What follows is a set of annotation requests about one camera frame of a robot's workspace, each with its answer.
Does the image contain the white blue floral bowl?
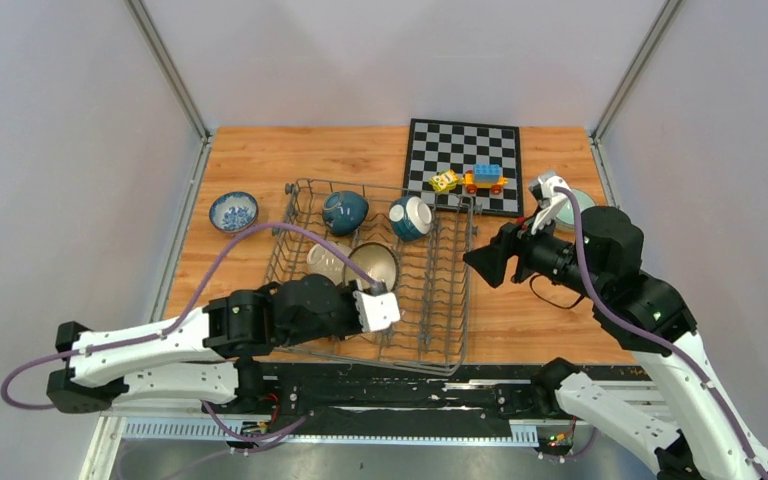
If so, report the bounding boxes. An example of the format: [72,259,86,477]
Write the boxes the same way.
[208,191,259,234]

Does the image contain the light teal checked bowl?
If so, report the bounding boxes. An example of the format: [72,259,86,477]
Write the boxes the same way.
[552,188,597,233]

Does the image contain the black white chessboard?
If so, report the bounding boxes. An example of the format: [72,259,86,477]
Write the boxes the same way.
[403,118,524,217]

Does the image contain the yellow toy block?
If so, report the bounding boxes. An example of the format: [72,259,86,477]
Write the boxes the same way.
[428,169,462,194]

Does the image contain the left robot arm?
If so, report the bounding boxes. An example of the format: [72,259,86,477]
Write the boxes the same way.
[46,274,376,414]

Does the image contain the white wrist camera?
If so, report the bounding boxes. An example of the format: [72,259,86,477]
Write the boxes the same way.
[528,171,569,235]
[352,291,402,333]

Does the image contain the beige bowl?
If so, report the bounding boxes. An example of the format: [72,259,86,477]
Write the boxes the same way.
[306,243,345,285]

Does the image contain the grey wire dish rack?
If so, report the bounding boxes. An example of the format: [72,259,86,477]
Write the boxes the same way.
[248,176,481,377]

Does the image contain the dark blue bowl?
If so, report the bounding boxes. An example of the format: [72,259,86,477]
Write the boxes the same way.
[322,191,369,237]

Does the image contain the dark patterned bowl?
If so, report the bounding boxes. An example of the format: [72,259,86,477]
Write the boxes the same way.
[348,242,400,291]

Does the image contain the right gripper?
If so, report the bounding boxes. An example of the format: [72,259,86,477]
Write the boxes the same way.
[461,204,603,300]

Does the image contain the blue orange toy car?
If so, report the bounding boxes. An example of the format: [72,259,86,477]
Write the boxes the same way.
[462,164,507,195]

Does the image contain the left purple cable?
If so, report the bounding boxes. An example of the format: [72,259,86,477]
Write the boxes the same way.
[0,221,385,412]

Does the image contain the teal white bowl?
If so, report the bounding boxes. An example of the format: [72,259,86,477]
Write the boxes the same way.
[387,195,434,242]

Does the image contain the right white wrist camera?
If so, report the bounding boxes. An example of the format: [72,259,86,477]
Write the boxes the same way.
[528,171,569,235]

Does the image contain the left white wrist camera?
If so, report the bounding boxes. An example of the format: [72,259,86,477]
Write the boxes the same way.
[352,291,402,333]

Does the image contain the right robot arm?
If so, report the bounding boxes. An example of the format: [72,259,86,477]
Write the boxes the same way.
[463,206,768,479]

